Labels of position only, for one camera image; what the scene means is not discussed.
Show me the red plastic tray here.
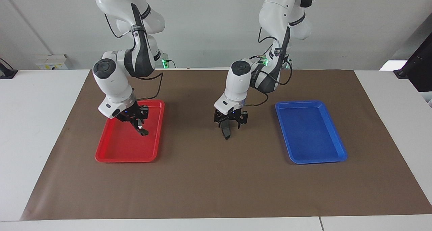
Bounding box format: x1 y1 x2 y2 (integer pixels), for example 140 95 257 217
95 100 165 163

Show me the brown paper table mat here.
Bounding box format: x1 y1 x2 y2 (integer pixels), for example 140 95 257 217
20 69 432 221

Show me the blue plastic tray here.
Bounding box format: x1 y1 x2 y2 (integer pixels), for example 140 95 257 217
275 100 348 165

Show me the white flat board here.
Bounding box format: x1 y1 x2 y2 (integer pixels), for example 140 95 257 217
380 60 409 71

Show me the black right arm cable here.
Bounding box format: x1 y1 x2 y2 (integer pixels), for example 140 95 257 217
104 13 164 103

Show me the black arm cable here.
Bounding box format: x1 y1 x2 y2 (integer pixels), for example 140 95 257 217
245 27 293 107
104 13 164 103

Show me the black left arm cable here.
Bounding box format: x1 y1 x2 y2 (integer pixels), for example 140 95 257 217
245 27 293 107

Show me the white wall box yellow label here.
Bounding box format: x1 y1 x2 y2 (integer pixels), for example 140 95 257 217
35 54 73 70

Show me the black device with cable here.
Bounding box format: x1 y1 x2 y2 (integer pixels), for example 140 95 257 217
0 58 18 79

